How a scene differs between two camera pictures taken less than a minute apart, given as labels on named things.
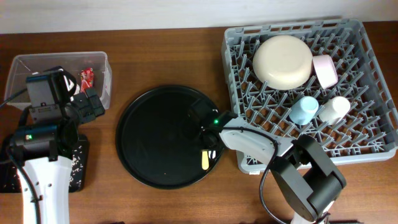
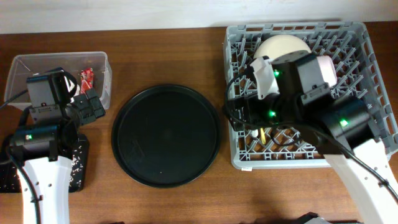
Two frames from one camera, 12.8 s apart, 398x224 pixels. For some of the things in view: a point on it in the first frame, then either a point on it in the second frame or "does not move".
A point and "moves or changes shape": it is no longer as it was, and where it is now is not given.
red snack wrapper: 87,78 does not move
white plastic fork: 214,154 moves or changes shape
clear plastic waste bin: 23,65 does not move
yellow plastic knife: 204,160 moves or changes shape
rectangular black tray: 10,181 does not move
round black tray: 157,143 does not move
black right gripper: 203,147 to 252,106
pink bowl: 325,70 does not move
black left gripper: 92,108 does not move
